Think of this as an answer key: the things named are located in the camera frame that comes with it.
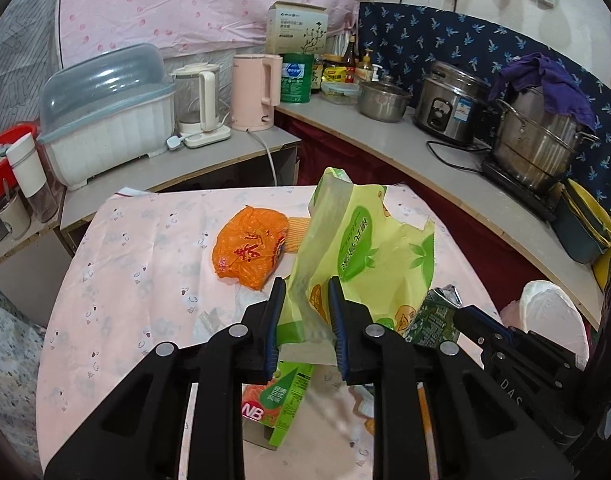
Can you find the green yellow snack bag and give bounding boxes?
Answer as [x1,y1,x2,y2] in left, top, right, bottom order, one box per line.
[277,168,435,365]

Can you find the orange plastic bag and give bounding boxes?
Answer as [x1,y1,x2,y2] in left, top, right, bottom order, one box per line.
[212,206,289,290]

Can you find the dark green foil wrapper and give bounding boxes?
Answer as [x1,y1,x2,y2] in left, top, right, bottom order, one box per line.
[403,284,463,349]

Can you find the green tea carton box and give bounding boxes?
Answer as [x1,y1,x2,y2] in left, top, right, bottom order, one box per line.
[241,361,315,451]

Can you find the trash bin with white liner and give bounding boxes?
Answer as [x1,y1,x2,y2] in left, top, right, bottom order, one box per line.
[501,280,590,370]

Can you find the dark blue yellow basins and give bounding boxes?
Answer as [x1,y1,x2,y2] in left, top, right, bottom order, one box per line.
[551,179,611,264]

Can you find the black induction cooker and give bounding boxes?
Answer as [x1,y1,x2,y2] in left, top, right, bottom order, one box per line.
[480,157,556,222]

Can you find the white power plug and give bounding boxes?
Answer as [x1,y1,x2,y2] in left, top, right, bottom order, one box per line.
[166,136,185,151]

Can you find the small steel pot with lid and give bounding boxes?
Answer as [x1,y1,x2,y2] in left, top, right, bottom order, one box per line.
[357,75,412,122]

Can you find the large steel steamer pot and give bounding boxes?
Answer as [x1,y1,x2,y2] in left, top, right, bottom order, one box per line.
[493,87,599,193]

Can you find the pink electric kettle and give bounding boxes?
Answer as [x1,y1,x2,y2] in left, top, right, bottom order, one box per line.
[230,54,282,132]

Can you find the white glass electric kettle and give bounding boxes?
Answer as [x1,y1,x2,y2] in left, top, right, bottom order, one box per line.
[172,63,230,148]

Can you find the yellow label jar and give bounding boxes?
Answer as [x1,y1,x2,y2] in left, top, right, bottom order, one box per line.
[322,63,348,84]

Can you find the silver rice cooker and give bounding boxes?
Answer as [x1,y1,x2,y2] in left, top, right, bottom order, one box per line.
[413,61,490,146]

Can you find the green tin can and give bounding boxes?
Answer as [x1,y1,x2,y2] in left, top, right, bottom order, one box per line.
[280,53,314,104]

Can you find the dark sauce bottle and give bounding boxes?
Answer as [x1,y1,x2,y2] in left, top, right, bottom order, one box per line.
[343,35,356,84]

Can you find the white dish rack with lid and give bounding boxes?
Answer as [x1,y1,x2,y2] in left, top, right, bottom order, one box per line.
[37,44,175,191]

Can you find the blue patterned cloth backsplash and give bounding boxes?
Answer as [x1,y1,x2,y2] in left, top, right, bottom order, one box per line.
[357,2,611,214]

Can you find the beige cardboard box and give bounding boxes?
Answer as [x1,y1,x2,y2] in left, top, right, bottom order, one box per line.
[265,1,328,54]

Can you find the purple cloth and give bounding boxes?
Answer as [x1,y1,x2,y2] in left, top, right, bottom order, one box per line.
[489,52,596,133]

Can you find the red plastic basket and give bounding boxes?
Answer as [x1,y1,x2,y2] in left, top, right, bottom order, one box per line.
[0,122,38,198]

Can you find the pink floral curtain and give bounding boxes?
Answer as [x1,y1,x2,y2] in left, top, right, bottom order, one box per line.
[56,0,402,68]

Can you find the black power cable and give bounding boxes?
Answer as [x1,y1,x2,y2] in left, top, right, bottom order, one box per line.
[425,138,492,172]

